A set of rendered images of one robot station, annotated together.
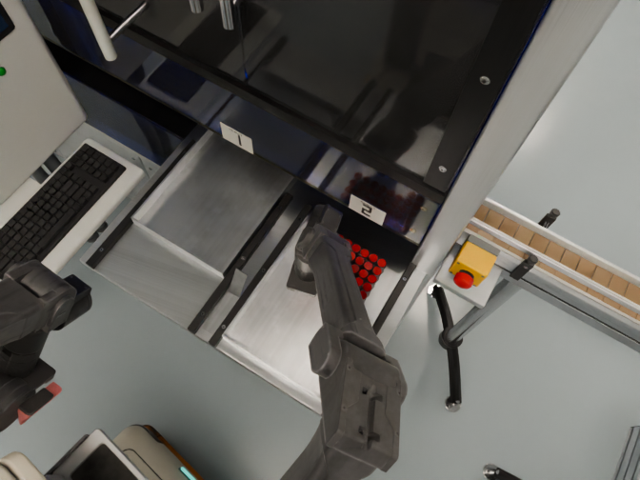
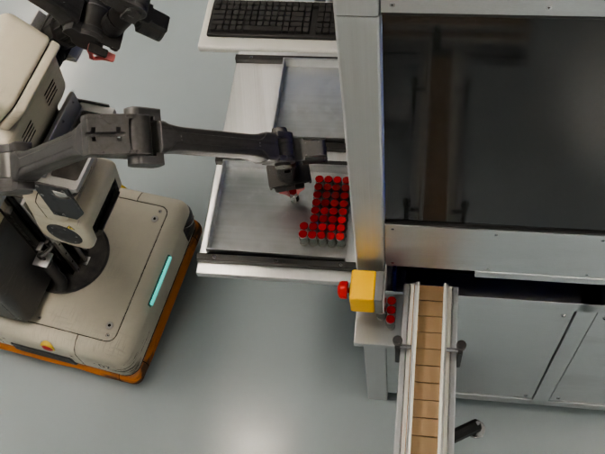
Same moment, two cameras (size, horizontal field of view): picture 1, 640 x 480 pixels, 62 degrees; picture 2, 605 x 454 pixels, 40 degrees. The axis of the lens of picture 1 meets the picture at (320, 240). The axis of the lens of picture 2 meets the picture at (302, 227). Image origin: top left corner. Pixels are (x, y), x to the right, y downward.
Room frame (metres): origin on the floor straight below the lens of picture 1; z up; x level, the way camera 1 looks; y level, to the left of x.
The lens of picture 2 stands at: (0.23, -1.04, 2.66)
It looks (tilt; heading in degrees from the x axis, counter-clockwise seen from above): 61 degrees down; 81
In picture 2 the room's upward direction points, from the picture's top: 11 degrees counter-clockwise
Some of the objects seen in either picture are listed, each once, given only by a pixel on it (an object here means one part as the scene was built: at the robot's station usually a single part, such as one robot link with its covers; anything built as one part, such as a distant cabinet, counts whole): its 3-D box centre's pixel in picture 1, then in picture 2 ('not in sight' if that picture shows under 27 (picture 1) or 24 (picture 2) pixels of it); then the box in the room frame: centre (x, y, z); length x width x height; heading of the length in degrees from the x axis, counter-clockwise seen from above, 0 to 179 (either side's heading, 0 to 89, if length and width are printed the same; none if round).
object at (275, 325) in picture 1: (315, 304); (282, 210); (0.36, -0.01, 0.90); 0.34 x 0.26 x 0.04; 154
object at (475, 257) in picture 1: (473, 261); (366, 291); (0.46, -0.33, 1.00); 0.08 x 0.07 x 0.07; 154
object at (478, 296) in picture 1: (470, 270); (385, 320); (0.49, -0.36, 0.87); 0.14 x 0.13 x 0.02; 154
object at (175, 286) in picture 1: (263, 255); (308, 158); (0.47, 0.13, 0.87); 0.70 x 0.48 x 0.02; 64
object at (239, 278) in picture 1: (225, 301); not in sight; (0.34, 0.19, 0.91); 0.14 x 0.03 x 0.06; 154
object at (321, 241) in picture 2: (341, 264); (325, 211); (0.46, -0.05, 0.90); 0.18 x 0.02 x 0.05; 64
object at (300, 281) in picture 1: (308, 265); (287, 168); (0.40, 0.02, 1.03); 0.10 x 0.07 x 0.07; 169
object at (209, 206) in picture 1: (220, 193); (340, 101); (0.61, 0.25, 0.90); 0.34 x 0.26 x 0.04; 154
